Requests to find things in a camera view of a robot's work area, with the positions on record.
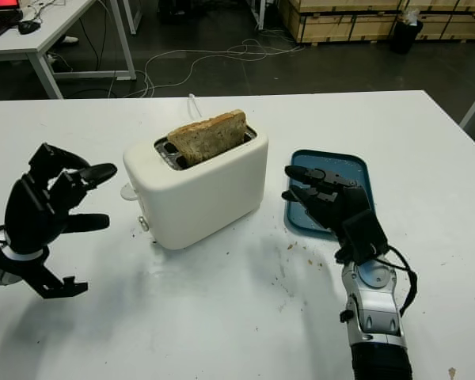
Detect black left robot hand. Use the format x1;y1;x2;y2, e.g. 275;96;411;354
2;142;118;255

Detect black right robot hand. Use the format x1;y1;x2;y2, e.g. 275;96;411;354
280;165;373;264

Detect brown bread slice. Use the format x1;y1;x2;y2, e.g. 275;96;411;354
166;109;247;167

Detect white two-slot toaster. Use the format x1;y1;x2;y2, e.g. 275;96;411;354
122;125;269;250

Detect blue plastic tray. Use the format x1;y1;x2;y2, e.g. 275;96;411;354
283;149;371;238

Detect black trash bin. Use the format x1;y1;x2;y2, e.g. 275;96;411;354
390;11;424;54

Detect plywood crate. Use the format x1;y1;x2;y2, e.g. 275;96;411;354
403;0;475;40
279;0;407;43

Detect black computer mouse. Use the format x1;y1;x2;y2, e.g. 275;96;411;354
17;19;41;35

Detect white office desk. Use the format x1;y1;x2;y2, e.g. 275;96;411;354
0;0;138;99

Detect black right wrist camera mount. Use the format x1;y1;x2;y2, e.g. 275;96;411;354
341;209;390;264

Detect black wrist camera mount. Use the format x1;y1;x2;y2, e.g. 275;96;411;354
0;225;89;298
341;209;390;264

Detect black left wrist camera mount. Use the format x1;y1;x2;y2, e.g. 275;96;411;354
0;225;89;298

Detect white toaster power cord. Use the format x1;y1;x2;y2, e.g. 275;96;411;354
187;93;203;120

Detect white metal frame leg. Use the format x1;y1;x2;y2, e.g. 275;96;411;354
251;0;267;29
122;0;143;33

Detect white floor cable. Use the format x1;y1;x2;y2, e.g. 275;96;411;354
144;37;304;98

